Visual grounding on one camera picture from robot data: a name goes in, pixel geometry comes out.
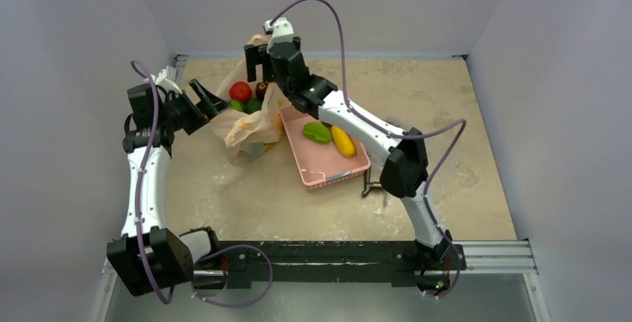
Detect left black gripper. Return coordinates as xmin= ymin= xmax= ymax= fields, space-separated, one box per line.
xmin=159 ymin=80 xmax=230 ymax=135

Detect translucent orange plastic bag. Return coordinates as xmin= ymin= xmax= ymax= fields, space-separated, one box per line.
xmin=210 ymin=34 xmax=289 ymax=165

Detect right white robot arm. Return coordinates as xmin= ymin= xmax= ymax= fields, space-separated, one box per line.
xmin=244 ymin=37 xmax=453 ymax=268

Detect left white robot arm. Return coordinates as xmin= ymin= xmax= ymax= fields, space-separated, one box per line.
xmin=107 ymin=79 xmax=230 ymax=297

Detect dark brown fake fruit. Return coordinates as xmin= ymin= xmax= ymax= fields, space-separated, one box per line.
xmin=254 ymin=81 xmax=269 ymax=101

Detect red fake tomato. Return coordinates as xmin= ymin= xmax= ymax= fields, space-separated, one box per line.
xmin=229 ymin=81 xmax=253 ymax=104

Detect green fake lime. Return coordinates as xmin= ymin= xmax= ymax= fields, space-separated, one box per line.
xmin=244 ymin=98 xmax=262 ymax=114

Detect green fake starfruit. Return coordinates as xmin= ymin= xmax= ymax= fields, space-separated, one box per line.
xmin=303 ymin=121 xmax=332 ymax=144

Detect pink plastic basket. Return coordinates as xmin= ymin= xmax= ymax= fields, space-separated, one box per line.
xmin=280 ymin=105 xmax=370 ymax=190

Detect black metal clamp tool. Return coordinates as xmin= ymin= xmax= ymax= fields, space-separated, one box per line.
xmin=361 ymin=168 xmax=388 ymax=207

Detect clear plastic screw box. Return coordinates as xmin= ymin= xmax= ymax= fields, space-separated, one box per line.
xmin=426 ymin=132 xmax=461 ymax=206

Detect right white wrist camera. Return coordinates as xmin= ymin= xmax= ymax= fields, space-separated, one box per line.
xmin=263 ymin=17 xmax=294 ymax=45

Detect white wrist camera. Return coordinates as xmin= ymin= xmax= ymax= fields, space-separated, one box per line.
xmin=151 ymin=66 xmax=183 ymax=95
xmin=263 ymin=17 xmax=294 ymax=45

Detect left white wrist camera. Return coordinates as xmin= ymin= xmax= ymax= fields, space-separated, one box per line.
xmin=151 ymin=66 xmax=183 ymax=95

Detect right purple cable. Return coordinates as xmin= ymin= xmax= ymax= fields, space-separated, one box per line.
xmin=266 ymin=0 xmax=467 ymax=301

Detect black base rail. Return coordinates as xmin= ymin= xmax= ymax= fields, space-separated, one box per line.
xmin=194 ymin=241 xmax=467 ymax=292

